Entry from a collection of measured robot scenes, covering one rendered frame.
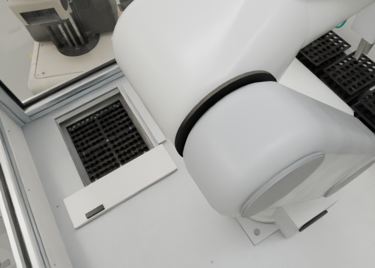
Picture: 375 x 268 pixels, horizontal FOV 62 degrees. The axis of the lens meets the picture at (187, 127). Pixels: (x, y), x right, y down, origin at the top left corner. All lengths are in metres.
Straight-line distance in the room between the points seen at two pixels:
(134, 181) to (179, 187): 0.11
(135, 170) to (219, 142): 0.61
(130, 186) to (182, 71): 0.58
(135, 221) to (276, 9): 0.61
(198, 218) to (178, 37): 0.56
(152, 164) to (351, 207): 0.47
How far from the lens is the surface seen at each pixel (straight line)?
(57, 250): 0.76
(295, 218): 0.64
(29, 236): 0.68
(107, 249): 0.77
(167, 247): 0.74
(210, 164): 0.20
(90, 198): 0.80
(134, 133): 0.91
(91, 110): 1.08
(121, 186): 0.79
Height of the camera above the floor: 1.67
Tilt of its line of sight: 60 degrees down
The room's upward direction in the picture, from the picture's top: 9 degrees counter-clockwise
